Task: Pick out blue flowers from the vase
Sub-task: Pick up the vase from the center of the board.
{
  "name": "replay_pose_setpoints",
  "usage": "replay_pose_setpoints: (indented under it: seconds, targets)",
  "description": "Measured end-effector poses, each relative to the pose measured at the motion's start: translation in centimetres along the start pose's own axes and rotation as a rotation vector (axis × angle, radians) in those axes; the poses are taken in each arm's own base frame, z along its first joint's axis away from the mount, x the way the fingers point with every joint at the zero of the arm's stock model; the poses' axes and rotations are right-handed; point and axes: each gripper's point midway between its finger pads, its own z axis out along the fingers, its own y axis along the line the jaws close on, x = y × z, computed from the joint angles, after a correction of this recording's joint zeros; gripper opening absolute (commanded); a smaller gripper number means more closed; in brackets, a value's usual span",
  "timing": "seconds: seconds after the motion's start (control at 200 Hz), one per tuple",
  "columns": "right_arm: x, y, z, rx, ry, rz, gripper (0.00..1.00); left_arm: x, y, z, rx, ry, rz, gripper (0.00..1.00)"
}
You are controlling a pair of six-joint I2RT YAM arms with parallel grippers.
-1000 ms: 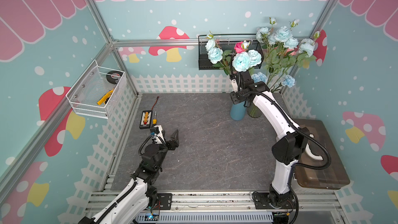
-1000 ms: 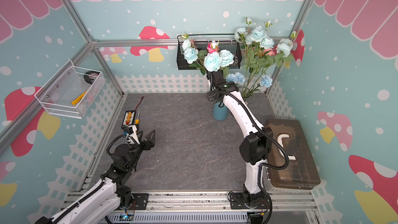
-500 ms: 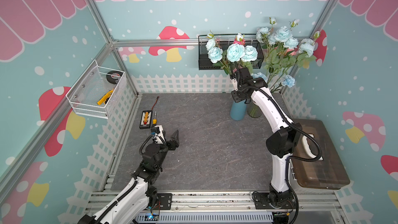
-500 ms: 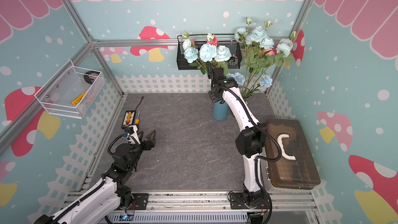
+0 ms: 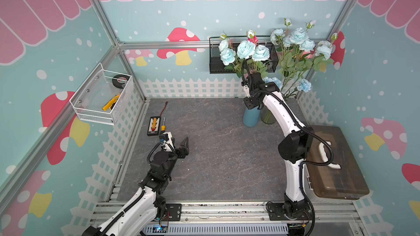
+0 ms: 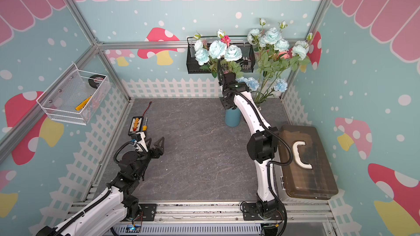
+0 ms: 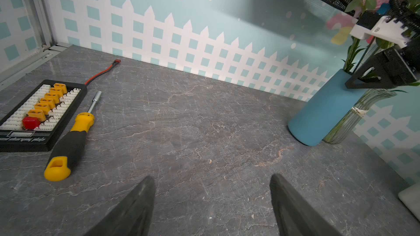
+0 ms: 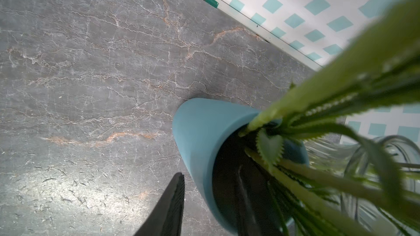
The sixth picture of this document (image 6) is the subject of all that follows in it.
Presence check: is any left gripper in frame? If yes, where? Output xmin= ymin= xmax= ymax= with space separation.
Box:
xmin=133 ymin=137 xmax=165 ymax=179

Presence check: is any teal ceramic vase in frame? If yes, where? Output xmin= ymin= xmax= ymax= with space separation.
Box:
xmin=225 ymin=107 xmax=242 ymax=127

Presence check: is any light blue rose stem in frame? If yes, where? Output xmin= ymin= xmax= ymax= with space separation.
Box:
xmin=208 ymin=41 xmax=243 ymax=73

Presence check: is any blue carnation stem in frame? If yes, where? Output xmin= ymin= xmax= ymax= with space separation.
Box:
xmin=246 ymin=77 xmax=259 ymax=91
xmin=236 ymin=77 xmax=248 ymax=84

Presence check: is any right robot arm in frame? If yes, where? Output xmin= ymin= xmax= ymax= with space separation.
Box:
xmin=217 ymin=61 xmax=294 ymax=223

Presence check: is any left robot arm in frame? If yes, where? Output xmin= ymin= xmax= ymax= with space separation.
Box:
xmin=37 ymin=131 xmax=165 ymax=236

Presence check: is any clear glass vase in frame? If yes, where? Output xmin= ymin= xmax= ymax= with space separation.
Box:
xmin=251 ymin=91 xmax=267 ymax=109

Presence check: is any white blue rose stem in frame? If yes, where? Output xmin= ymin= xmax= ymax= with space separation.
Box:
xmin=194 ymin=33 xmax=210 ymax=71

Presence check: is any pink rose stem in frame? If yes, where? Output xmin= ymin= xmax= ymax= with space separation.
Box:
xmin=220 ymin=35 xmax=231 ymax=48

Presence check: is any light blue rose bouquet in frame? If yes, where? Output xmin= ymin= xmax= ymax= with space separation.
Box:
xmin=247 ymin=18 xmax=314 ymax=99

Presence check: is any yellow utility knife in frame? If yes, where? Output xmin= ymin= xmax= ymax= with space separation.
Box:
xmin=75 ymin=96 xmax=92 ymax=111

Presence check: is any black tape roll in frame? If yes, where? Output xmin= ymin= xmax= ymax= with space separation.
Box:
xmin=88 ymin=74 xmax=105 ymax=89

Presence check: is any green circuit board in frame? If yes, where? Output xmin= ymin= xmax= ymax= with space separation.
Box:
xmin=126 ymin=225 xmax=142 ymax=233

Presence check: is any black wire mesh basket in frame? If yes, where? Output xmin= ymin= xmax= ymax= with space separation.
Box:
xmin=186 ymin=35 xmax=256 ymax=74

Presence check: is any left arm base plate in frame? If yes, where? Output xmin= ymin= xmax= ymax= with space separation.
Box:
xmin=137 ymin=203 xmax=157 ymax=222

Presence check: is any white wire mesh basket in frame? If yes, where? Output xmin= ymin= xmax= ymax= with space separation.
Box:
xmin=37 ymin=64 xmax=110 ymax=126

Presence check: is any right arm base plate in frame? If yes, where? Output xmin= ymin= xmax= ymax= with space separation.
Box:
xmin=240 ymin=202 xmax=283 ymax=222

